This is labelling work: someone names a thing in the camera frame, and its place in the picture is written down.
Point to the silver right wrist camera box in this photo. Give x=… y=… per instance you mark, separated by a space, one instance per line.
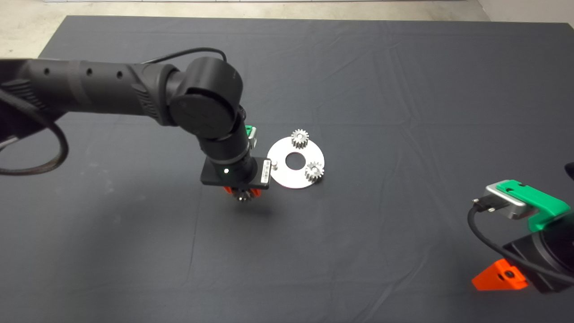
x=506 y=199

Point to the dark grey table cloth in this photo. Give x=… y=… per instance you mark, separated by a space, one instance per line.
x=381 y=89

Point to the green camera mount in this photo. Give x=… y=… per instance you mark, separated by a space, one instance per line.
x=249 y=131
x=545 y=206

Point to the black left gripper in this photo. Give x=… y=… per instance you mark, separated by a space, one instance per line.
x=251 y=181

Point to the green left camera mount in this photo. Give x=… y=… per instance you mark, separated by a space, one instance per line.
x=249 y=131

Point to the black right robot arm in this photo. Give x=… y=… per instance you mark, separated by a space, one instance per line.
x=558 y=244

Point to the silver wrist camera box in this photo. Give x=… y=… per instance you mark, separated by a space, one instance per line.
x=253 y=139
x=506 y=199

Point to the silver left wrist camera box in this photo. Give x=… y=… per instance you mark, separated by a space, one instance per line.
x=253 y=139

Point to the small steel gear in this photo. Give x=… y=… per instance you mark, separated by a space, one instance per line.
x=314 y=171
x=300 y=138
x=243 y=196

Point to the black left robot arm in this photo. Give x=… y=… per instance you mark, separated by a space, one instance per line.
x=134 y=89

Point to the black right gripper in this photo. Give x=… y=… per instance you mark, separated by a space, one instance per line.
x=524 y=251

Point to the green right camera mount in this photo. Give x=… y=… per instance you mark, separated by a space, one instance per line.
x=545 y=206

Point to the round metal plate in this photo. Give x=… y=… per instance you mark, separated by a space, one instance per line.
x=291 y=179

